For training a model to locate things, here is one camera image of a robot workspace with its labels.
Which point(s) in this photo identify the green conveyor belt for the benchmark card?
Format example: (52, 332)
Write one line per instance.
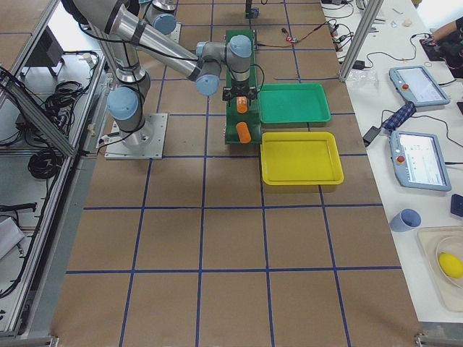
(241, 45)

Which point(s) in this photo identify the teach pendant far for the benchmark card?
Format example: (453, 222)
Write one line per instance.
(415, 84)

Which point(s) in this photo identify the teach pendant near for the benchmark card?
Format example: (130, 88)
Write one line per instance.
(418, 161)

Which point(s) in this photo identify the green plastic tray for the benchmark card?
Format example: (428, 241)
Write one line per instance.
(287, 103)

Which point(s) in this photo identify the blue plastic cup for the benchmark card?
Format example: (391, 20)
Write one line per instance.
(405, 220)

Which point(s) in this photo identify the yellow plastic tray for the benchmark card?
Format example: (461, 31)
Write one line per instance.
(300, 158)

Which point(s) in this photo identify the blue checkered umbrella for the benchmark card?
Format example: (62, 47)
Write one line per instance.
(399, 117)

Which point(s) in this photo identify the orange cylinder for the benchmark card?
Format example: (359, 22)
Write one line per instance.
(243, 132)
(241, 104)

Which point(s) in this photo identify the black power adapter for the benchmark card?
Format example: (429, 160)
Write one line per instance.
(370, 135)

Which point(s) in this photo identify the yellow lemon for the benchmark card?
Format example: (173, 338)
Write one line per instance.
(450, 265)

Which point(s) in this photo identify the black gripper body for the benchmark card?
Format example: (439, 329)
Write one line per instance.
(240, 89)
(249, 6)

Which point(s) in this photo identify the aluminium frame post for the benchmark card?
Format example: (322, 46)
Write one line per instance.
(369, 14)

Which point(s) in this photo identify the teach pendant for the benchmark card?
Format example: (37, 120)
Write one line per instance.
(415, 84)
(418, 161)

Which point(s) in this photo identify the beige tray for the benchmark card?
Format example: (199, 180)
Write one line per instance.
(442, 247)

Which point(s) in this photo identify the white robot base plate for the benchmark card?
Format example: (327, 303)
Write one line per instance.
(146, 143)

